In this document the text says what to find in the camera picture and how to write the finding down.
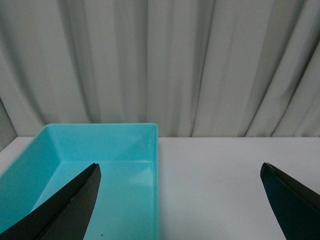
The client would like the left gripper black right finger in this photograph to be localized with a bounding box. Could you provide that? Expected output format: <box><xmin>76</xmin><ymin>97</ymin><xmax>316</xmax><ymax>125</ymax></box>
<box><xmin>260</xmin><ymin>162</ymin><xmax>320</xmax><ymax>240</ymax></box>

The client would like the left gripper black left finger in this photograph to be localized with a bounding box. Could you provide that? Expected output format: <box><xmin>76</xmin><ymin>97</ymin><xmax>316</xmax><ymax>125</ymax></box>
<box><xmin>0</xmin><ymin>163</ymin><xmax>101</xmax><ymax>240</ymax></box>

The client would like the turquoise plastic bin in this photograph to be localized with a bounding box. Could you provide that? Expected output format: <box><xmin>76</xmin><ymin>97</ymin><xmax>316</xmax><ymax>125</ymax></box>
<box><xmin>0</xmin><ymin>123</ymin><xmax>161</xmax><ymax>240</ymax></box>

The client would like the grey pleated curtain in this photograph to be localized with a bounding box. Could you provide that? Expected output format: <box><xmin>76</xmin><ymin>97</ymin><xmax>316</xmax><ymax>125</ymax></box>
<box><xmin>0</xmin><ymin>0</ymin><xmax>320</xmax><ymax>148</ymax></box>

